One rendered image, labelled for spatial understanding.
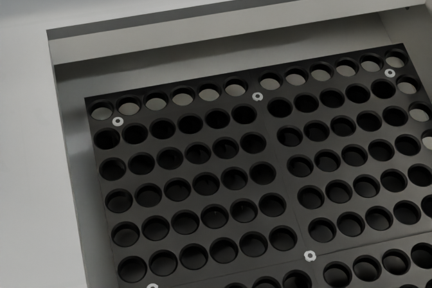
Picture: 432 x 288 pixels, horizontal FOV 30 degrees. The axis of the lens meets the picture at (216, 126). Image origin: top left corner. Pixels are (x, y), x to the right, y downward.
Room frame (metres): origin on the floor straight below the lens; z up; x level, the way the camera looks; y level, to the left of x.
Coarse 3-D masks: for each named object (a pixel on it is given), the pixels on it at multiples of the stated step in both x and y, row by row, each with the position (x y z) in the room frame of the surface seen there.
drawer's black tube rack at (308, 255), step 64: (128, 128) 0.23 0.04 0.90; (192, 128) 0.25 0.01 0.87; (256, 128) 0.23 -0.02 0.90; (320, 128) 0.23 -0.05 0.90; (384, 128) 0.23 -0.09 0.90; (128, 192) 0.19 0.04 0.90; (192, 192) 0.19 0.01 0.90; (256, 192) 0.19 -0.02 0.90; (320, 192) 0.19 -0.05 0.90; (384, 192) 0.19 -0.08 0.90; (128, 256) 0.15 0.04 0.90; (192, 256) 0.17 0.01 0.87; (256, 256) 0.16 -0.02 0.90; (320, 256) 0.16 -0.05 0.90; (384, 256) 0.16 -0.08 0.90
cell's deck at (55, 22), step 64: (0, 0) 0.26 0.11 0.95; (64, 0) 0.27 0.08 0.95; (128, 0) 0.27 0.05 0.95; (192, 0) 0.27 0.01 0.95; (256, 0) 0.28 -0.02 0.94; (320, 0) 0.29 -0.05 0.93; (384, 0) 0.30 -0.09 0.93; (0, 64) 0.23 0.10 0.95; (0, 128) 0.19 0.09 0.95; (0, 192) 0.16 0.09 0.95; (64, 192) 0.16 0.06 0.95; (0, 256) 0.13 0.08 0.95; (64, 256) 0.13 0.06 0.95
